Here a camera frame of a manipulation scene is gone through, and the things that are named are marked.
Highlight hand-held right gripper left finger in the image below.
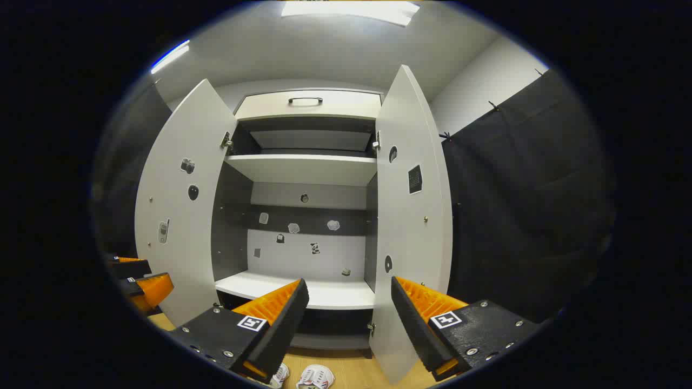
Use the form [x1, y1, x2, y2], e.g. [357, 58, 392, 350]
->
[168, 278, 310, 385]

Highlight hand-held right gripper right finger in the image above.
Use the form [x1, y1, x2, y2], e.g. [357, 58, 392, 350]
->
[390, 276, 541, 382]

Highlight white striped shoe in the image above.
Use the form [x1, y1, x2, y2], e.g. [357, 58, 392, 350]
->
[296, 364, 336, 389]
[268, 363, 290, 389]

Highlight white shoe cabinet door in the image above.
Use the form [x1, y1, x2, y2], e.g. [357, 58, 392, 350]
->
[369, 65, 454, 385]
[134, 79, 238, 327]

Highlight white shoe cabinet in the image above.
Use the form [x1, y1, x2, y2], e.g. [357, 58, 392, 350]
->
[212, 89, 385, 351]

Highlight white cabinet shelf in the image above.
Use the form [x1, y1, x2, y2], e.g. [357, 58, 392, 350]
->
[215, 270, 376, 311]
[224, 154, 378, 187]

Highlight white cabinet drawer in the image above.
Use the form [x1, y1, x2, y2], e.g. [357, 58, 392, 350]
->
[235, 89, 383, 120]

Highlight black backdrop cloth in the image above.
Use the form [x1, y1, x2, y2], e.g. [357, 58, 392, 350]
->
[441, 68, 614, 325]

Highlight ceiling light strip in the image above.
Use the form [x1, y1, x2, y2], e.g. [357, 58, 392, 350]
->
[150, 41, 191, 75]

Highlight ceiling light panel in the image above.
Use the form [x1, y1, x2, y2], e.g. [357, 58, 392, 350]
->
[281, 0, 421, 28]

